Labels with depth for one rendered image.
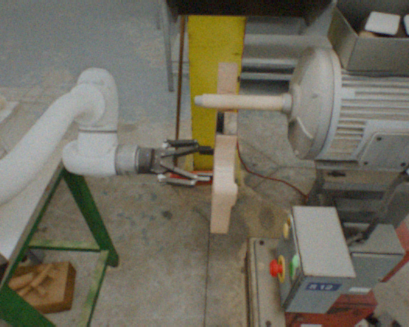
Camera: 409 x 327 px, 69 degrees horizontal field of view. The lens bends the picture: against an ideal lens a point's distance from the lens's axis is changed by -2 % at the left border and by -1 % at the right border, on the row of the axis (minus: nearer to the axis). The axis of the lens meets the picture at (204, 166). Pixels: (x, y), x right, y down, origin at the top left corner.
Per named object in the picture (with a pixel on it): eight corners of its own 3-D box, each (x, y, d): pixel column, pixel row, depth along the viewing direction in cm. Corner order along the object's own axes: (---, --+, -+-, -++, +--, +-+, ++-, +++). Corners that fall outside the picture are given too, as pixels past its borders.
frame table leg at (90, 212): (121, 260, 176) (72, 147, 111) (118, 268, 172) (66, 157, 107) (111, 259, 176) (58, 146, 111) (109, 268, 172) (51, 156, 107)
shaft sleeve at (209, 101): (279, 112, 71) (279, 100, 71) (282, 107, 68) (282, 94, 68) (202, 110, 71) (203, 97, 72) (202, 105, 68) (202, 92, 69)
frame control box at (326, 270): (352, 246, 87) (392, 190, 68) (377, 325, 72) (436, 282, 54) (267, 242, 88) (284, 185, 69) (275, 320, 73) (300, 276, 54)
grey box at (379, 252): (358, 267, 104) (452, 153, 64) (368, 297, 96) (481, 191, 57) (315, 265, 104) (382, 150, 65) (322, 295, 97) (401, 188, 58)
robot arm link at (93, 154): (113, 181, 80) (113, 131, 78) (56, 178, 80) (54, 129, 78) (125, 174, 91) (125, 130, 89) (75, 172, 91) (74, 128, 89)
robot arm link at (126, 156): (121, 181, 87) (142, 181, 87) (112, 167, 78) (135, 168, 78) (126, 152, 90) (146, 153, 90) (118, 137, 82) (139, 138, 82)
